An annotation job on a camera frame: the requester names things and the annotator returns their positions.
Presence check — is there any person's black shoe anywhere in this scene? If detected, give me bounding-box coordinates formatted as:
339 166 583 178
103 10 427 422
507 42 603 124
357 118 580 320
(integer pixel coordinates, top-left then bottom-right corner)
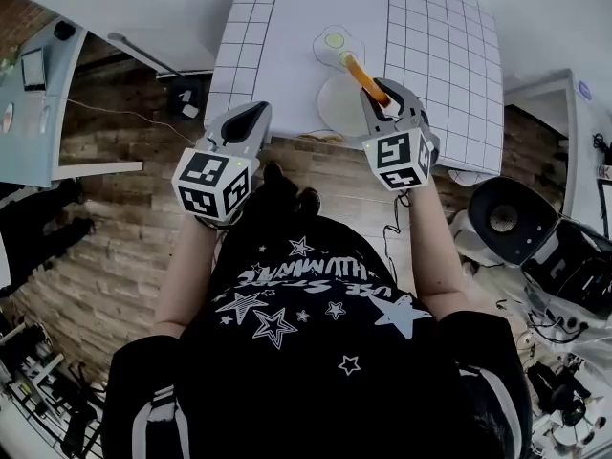
298 186 321 215
262 160 298 196

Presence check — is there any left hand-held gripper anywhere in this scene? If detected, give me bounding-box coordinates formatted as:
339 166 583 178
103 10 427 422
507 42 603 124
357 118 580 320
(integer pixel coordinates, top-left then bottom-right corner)
170 101 273 224

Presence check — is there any person's black star-print shirt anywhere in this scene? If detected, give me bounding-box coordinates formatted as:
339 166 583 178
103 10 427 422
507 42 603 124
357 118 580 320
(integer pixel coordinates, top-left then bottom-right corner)
102 212 535 459

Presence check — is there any white checked tablecloth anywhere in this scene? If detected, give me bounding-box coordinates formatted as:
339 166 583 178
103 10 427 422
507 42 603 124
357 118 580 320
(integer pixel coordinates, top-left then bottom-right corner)
205 0 503 177

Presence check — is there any white robot with black head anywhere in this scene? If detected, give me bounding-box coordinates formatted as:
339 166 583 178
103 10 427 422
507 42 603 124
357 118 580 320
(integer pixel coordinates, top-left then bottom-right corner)
451 177 612 353

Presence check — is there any person's right black shoe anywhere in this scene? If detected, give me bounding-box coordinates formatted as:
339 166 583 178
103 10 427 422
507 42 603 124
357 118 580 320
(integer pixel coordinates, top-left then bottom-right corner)
298 186 321 215

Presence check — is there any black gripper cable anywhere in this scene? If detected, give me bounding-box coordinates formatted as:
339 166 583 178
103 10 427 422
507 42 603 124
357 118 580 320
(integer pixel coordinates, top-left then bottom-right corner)
382 191 413 282

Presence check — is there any thin white floor cable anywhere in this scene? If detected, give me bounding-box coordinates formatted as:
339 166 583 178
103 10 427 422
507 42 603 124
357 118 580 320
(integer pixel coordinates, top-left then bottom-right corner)
61 97 198 146

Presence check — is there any black box with white shapes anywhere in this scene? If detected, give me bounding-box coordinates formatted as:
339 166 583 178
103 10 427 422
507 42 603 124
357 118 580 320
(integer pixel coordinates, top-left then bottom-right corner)
166 83 203 120

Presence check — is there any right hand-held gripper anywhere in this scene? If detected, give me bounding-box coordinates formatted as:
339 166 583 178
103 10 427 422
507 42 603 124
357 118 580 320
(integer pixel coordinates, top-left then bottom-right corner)
361 77 441 193

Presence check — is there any person's left forearm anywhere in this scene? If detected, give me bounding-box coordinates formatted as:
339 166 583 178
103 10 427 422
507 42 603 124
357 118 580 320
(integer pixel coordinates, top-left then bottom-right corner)
155 212 227 339

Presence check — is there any person's right forearm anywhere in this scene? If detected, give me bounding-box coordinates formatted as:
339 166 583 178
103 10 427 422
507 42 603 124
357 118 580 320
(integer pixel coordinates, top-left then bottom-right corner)
405 174 473 325

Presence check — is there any person's left black shoe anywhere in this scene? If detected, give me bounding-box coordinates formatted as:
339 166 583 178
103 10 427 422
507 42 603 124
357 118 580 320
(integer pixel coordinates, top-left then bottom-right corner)
262 160 298 196

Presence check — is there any blue-grey desk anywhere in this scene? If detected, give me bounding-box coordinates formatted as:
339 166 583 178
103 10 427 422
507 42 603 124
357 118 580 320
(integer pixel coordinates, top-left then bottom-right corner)
0 14 144 189

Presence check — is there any white side table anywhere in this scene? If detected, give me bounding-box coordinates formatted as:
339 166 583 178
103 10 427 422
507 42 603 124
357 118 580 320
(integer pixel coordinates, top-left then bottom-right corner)
502 67 594 219

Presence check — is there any white round plate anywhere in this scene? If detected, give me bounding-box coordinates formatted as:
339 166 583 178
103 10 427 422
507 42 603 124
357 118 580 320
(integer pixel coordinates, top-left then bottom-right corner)
317 74 379 136

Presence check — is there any white cabinet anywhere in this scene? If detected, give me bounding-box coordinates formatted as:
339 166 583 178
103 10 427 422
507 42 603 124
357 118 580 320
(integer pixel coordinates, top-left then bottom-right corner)
0 0 250 78

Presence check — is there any tablet with white screen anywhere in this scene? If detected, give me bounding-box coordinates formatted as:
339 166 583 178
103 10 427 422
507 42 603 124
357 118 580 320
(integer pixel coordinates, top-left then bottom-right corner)
19 48 48 93

